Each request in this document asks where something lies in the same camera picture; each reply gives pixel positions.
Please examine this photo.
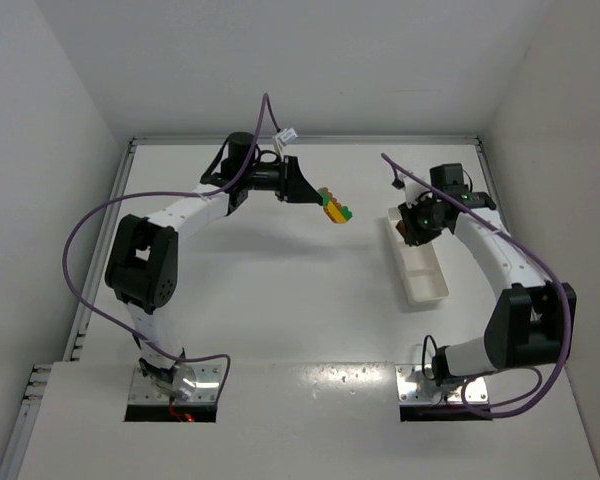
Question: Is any brown lego brick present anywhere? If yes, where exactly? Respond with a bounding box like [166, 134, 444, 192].
[317, 187, 337, 206]

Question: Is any yellow lego brick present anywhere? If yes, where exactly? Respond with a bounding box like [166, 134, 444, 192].
[323, 201, 348, 224]

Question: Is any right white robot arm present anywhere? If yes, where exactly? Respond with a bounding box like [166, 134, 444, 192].
[396, 163, 577, 385]

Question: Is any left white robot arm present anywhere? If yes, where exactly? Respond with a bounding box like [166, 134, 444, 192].
[105, 128, 322, 400]

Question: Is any white divided plastic tray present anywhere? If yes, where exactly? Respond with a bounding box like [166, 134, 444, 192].
[385, 207, 449, 307]

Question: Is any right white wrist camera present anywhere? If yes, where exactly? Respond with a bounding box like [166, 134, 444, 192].
[392, 170, 429, 207]

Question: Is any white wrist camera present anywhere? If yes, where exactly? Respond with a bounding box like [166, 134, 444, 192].
[392, 170, 429, 207]
[272, 128, 298, 158]

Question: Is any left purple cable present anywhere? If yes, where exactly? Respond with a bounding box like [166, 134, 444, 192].
[61, 92, 231, 401]

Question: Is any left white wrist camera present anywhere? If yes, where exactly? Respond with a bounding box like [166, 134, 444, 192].
[272, 128, 298, 158]

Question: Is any aluminium frame rail right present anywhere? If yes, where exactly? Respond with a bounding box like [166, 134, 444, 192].
[475, 137, 488, 177]

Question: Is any aluminium frame rail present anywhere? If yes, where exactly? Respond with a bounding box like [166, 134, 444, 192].
[475, 137, 488, 177]
[0, 140, 136, 479]

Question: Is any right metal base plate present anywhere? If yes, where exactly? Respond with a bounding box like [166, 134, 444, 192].
[395, 364, 489, 406]

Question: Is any metal base plate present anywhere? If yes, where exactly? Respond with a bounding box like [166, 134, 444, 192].
[128, 364, 221, 406]
[395, 364, 489, 406]

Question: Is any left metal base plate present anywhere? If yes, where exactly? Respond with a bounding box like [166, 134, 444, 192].
[128, 364, 221, 406]

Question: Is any aluminium frame rail left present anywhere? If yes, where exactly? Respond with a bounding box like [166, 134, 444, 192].
[0, 140, 136, 479]

